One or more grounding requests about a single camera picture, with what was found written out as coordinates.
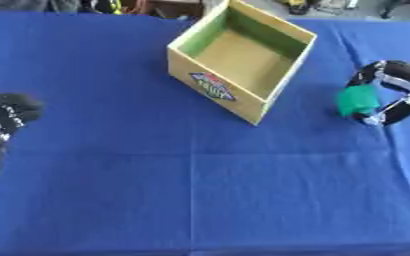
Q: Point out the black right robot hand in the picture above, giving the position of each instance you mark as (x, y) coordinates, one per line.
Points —
(402, 75)

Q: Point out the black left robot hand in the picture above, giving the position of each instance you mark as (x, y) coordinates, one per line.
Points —
(4, 113)

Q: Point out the green block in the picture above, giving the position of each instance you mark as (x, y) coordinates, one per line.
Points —
(358, 100)

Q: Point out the tan cardboard box green inside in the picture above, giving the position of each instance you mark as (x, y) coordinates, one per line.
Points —
(242, 59)

